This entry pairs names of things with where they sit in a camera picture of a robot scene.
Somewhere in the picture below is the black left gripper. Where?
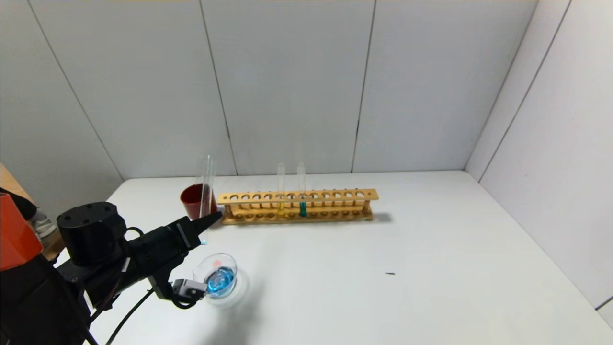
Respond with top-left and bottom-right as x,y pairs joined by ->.
127,211 -> 223,271

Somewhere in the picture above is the blue pigment glass test tube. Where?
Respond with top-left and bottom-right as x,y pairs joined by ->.
199,154 -> 215,246

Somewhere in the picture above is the yellow pigment glass test tube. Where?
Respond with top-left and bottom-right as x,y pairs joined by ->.
276,163 -> 286,217

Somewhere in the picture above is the teal pigment glass test tube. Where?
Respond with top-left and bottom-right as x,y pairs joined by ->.
297,163 -> 308,218

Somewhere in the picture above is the wooden test tube rack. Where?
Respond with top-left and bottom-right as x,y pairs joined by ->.
218,188 -> 379,226

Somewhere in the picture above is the dark red cup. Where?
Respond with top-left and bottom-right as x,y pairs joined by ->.
181,184 -> 218,222

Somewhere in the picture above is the clear glass beaker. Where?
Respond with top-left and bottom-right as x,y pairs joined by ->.
193,253 -> 248,307

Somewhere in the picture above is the white sneaker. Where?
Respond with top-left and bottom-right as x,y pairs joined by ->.
30,211 -> 60,240

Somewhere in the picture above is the person in black clothing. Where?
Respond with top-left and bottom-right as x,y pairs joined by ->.
0,188 -> 38,221

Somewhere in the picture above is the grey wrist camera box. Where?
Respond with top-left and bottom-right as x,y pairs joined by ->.
171,279 -> 208,303

